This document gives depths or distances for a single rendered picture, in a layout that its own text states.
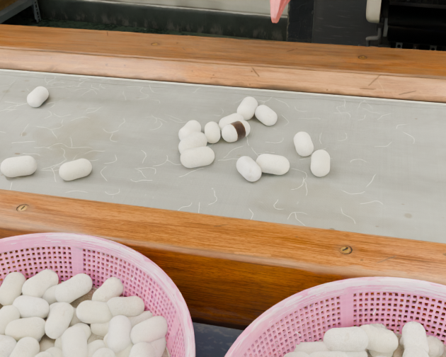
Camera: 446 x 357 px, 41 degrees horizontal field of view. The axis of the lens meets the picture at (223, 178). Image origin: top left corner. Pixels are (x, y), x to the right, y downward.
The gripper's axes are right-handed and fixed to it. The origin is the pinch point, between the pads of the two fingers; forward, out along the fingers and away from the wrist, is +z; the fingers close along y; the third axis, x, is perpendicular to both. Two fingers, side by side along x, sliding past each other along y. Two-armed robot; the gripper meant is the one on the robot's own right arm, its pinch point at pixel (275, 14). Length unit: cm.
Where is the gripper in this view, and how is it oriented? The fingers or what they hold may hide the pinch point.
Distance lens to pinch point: 76.3
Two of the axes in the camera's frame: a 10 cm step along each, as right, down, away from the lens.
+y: 9.7, 1.2, -2.1
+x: 1.8, 2.2, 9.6
